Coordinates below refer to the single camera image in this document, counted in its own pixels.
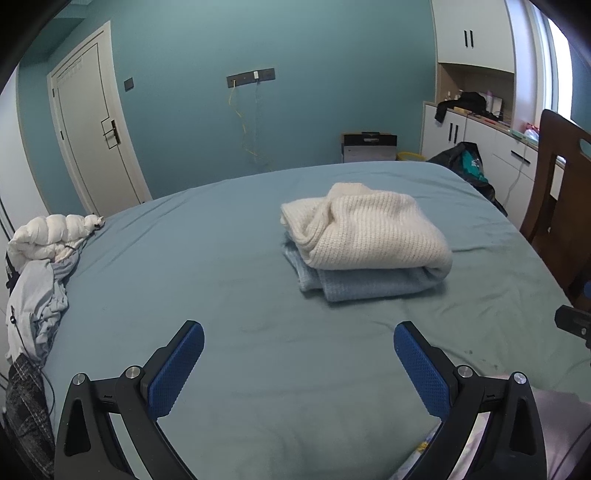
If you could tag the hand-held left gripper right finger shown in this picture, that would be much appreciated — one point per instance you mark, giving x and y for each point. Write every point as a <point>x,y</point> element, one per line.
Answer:
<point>422,369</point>

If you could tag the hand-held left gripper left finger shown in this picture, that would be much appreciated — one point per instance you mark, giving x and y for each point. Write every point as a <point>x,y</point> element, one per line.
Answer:
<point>178,369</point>

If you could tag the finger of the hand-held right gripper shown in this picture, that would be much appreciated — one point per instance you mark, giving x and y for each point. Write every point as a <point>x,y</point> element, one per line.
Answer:
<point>575,321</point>

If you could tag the cream and blue knit sweater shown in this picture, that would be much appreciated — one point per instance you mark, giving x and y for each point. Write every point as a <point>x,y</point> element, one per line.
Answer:
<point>369,230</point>

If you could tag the bed with blue sheet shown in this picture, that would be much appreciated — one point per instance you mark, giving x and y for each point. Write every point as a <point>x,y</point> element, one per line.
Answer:
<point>207,258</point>

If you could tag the brown wooden chair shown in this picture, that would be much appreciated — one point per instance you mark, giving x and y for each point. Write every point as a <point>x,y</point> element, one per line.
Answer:
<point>549,184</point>

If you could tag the light blue shirt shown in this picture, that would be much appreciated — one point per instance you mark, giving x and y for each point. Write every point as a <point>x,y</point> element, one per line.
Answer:
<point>41,300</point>

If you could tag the dark plaid cloth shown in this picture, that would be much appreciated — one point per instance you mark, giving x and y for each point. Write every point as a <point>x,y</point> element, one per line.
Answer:
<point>27,415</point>

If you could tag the white drawer cabinet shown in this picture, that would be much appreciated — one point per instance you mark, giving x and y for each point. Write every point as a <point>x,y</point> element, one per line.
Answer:
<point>503,152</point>

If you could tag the white puffy jacket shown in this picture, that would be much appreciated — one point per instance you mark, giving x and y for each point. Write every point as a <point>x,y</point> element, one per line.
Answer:
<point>41,235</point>

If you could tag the dark bag with teal cloth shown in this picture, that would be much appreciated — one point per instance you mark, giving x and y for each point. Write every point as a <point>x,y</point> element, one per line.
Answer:
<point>466,161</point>

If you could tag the yellow basket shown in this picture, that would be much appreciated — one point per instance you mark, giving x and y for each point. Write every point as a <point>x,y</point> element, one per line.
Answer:
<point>410,156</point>

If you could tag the black cardboard box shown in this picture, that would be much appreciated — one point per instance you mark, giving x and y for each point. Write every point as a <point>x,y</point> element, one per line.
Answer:
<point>369,147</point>

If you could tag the black cloth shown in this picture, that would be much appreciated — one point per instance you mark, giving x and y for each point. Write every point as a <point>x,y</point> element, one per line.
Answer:
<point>471,100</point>

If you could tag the white door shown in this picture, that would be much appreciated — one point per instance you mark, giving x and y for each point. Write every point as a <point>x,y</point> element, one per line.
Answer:
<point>92,124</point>

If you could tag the window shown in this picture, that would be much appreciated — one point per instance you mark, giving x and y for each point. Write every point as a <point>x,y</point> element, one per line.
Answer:
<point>554,60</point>

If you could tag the light switch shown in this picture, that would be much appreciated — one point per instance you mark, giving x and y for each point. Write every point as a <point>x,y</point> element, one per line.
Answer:
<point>129,83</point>

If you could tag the grey wall socket panel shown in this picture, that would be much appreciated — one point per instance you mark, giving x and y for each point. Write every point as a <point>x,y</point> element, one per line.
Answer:
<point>249,77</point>

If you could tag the white tall wall cabinet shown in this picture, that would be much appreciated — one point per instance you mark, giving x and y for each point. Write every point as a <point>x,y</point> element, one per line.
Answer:
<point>475,32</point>

